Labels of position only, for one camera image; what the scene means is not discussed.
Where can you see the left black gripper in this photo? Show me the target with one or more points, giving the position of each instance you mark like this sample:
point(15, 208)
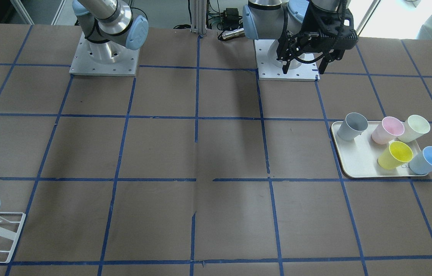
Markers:
point(309, 23)

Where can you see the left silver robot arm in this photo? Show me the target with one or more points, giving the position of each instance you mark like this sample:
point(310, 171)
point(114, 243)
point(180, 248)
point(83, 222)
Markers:
point(263, 19)

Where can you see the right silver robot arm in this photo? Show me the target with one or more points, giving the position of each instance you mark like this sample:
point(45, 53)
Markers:
point(111, 28)

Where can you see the grey plastic cup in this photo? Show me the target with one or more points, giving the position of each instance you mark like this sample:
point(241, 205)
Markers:
point(353, 125)

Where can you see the pink plastic cup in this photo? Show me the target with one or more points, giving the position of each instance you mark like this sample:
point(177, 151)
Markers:
point(388, 129)

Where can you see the cream plastic cup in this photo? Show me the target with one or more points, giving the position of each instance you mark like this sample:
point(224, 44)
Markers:
point(415, 126)

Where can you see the yellow plastic cup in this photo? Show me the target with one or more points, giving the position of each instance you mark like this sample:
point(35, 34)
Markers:
point(396, 154)

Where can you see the blue plastic cup on tray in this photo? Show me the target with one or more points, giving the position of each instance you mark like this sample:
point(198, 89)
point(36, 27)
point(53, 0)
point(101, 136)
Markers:
point(422, 162)

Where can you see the beige serving tray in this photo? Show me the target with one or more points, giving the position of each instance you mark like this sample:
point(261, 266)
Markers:
point(358, 157)

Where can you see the aluminium frame post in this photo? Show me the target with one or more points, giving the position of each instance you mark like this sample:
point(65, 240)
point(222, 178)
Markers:
point(198, 13)

